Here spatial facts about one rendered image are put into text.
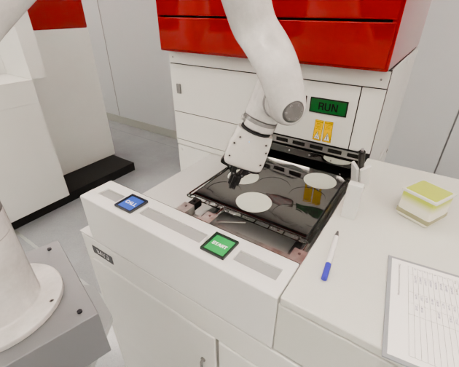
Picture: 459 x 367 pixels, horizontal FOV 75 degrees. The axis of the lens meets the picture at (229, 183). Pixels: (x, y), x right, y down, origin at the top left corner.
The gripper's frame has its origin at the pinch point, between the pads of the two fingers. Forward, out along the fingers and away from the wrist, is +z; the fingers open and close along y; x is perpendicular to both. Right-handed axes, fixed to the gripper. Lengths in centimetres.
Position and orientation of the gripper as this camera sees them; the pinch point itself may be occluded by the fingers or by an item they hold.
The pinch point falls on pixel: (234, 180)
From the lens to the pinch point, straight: 79.3
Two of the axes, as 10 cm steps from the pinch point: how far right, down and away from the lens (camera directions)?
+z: -3.4, 8.1, 4.8
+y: 9.4, 2.9, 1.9
